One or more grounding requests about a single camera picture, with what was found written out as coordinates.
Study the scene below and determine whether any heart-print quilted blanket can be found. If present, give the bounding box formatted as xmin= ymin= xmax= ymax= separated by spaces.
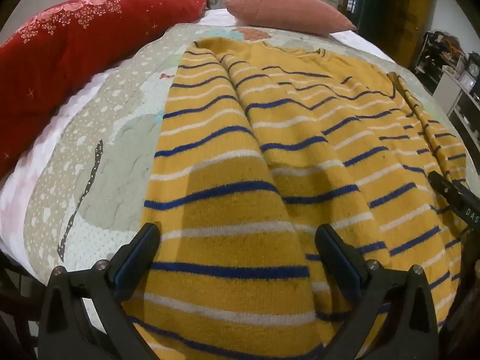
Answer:
xmin=22 ymin=22 xmax=469 ymax=282

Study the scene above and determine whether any pink pillow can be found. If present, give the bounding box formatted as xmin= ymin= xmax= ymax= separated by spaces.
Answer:
xmin=224 ymin=0 xmax=357 ymax=38

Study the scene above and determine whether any yellow striped sweater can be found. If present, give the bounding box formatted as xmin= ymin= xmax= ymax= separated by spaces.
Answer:
xmin=127 ymin=37 xmax=469 ymax=360

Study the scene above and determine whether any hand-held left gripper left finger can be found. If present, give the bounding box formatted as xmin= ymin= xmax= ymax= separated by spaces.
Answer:
xmin=37 ymin=222 xmax=162 ymax=360

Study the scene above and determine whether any red embroidered quilt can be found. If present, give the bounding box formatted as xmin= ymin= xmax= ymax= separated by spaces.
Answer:
xmin=0 ymin=0 xmax=209 ymax=179

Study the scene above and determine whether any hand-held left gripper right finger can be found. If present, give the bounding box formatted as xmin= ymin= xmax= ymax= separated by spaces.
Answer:
xmin=314 ymin=223 xmax=441 ymax=360

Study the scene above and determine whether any pale pink fluffy bedsheet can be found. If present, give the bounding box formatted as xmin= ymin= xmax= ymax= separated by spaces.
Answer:
xmin=0 ymin=7 xmax=413 ymax=263

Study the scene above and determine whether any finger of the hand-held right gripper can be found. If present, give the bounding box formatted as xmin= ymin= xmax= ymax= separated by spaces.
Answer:
xmin=427 ymin=170 xmax=480 ymax=235

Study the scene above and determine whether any dark wooden frame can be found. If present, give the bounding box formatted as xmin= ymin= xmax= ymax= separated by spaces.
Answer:
xmin=0 ymin=251 xmax=49 ymax=360

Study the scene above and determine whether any cluttered storage shelf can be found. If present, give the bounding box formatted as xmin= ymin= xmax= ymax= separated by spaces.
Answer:
xmin=412 ymin=30 xmax=480 ymax=136

